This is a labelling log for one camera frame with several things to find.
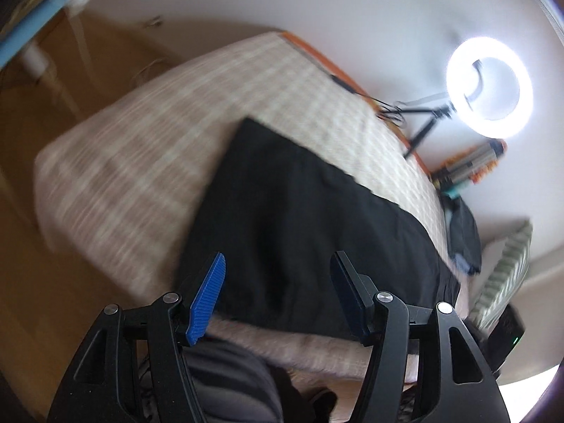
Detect white ring light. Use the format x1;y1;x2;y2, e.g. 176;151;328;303
446;36;533;139

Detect black track pants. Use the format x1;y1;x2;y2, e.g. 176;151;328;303
175;118;460;340

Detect black power cable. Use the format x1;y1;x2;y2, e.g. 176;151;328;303
330;74;409;126

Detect silver folded tripod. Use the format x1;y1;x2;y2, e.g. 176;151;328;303
433;140;506;190

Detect green striped white pillow cover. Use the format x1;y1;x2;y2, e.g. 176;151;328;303
468;221;533;333

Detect dark grey folded pants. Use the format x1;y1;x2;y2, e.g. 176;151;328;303
441;196;482;275

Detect light blue chair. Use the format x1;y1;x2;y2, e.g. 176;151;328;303
0;0;69;69

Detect black mini tripod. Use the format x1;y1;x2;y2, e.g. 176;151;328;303
394;103;454;159

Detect black phone holder clip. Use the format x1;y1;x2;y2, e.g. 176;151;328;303
464;60;483;102

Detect black electronic device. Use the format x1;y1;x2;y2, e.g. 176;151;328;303
464;305;525;378

